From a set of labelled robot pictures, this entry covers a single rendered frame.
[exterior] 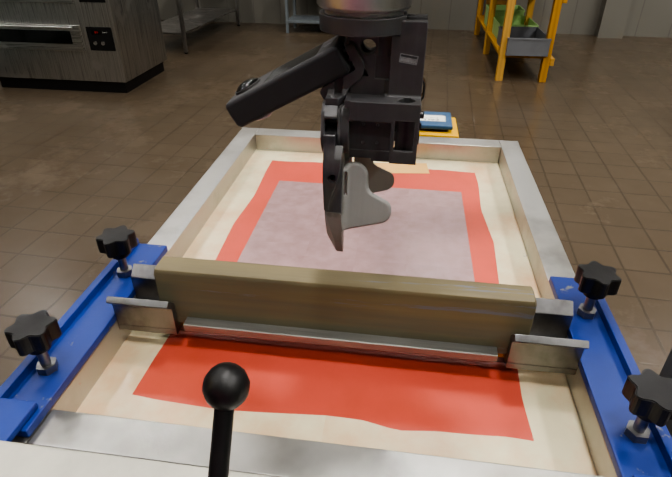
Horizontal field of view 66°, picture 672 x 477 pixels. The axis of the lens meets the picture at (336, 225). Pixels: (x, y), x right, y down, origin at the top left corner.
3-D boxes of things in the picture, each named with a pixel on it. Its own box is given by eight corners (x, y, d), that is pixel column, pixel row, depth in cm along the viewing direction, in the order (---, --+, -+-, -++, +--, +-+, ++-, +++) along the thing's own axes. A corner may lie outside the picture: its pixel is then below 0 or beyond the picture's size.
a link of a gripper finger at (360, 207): (387, 267, 47) (394, 167, 43) (322, 261, 47) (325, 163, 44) (388, 253, 50) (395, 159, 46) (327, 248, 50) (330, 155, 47)
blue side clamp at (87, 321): (141, 277, 74) (131, 236, 71) (174, 280, 74) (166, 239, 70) (-2, 466, 49) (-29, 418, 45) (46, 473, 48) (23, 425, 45)
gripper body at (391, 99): (414, 174, 43) (429, 22, 37) (313, 167, 44) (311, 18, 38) (415, 140, 50) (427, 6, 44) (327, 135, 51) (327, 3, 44)
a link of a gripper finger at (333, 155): (339, 218, 44) (343, 114, 41) (321, 216, 44) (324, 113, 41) (345, 201, 49) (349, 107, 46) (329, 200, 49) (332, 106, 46)
